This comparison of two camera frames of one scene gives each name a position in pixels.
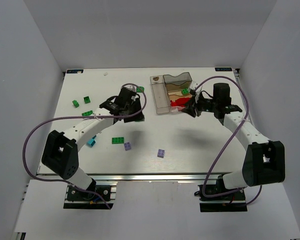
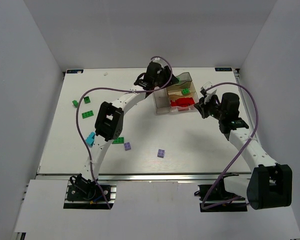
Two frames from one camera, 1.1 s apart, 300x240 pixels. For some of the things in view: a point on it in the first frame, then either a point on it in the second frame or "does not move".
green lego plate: (116, 140) does not move
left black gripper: (134, 110) -> (168, 77)
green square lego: (185, 91) does not move
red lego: (179, 102) does not move
